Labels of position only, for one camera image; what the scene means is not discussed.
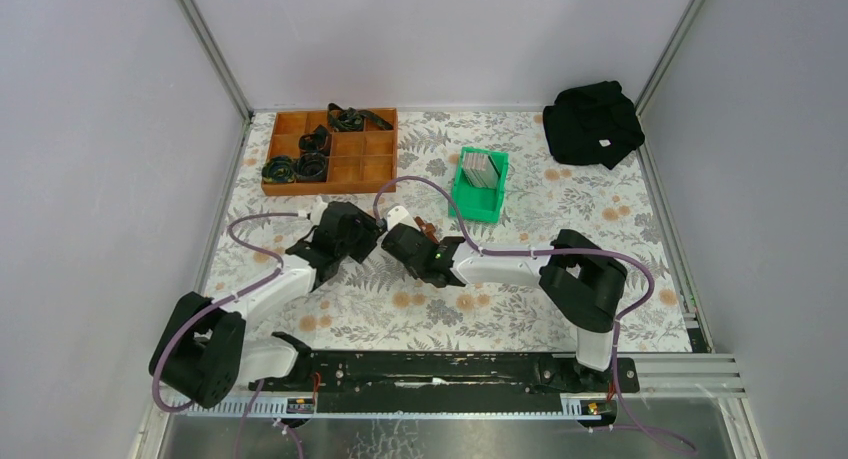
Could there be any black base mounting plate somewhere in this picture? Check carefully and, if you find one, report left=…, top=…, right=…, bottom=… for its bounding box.
left=263, top=350, right=640, bottom=394

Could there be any stack of credit cards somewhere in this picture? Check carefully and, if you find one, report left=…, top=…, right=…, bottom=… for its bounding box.
left=461, top=151, right=501, bottom=190

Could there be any floral patterned table mat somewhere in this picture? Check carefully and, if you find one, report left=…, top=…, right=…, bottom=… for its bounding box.
left=204, top=112, right=691, bottom=353

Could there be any rolled belt middle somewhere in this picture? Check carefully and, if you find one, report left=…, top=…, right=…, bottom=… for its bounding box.
left=298, top=125, right=332, bottom=156

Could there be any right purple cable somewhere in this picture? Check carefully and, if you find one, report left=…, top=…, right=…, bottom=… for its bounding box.
left=372, top=175, right=697, bottom=454

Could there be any rolled belt lower right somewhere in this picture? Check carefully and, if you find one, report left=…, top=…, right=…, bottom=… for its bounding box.
left=293, top=153, right=329, bottom=183

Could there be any rolled belt lower left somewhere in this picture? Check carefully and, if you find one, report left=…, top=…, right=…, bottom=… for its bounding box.
left=261, top=155, right=296, bottom=184

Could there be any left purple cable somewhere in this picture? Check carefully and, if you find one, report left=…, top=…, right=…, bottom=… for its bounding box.
left=150, top=210, right=313, bottom=459

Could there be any rolled belt top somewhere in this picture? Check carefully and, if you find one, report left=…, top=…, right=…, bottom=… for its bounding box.
left=327, top=103, right=394, bottom=132

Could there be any green plastic bin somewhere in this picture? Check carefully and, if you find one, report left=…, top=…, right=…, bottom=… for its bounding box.
left=451, top=146, right=509, bottom=224

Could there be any rolled belt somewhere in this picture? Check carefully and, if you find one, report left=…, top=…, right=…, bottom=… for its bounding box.
left=293, top=153, right=329, bottom=183
left=298, top=125, right=332, bottom=156
left=327, top=103, right=394, bottom=132
left=261, top=155, right=296, bottom=184

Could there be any wooden compartment tray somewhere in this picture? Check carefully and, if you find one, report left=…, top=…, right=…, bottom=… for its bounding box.
left=259, top=108, right=398, bottom=196

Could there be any purple cable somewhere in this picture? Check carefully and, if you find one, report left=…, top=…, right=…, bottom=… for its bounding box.
left=150, top=210, right=313, bottom=459
left=372, top=175, right=697, bottom=454

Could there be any black cloth bundle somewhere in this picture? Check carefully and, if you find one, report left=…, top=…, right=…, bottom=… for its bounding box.
left=542, top=81, right=645, bottom=170

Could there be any brown leather card holder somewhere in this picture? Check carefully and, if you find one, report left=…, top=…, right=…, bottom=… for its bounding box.
left=414, top=216, right=440, bottom=243

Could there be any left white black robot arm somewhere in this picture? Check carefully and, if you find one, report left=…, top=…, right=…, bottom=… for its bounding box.
left=148, top=201, right=386, bottom=412

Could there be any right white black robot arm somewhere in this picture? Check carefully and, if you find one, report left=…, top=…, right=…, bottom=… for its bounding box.
left=382, top=206, right=627, bottom=391

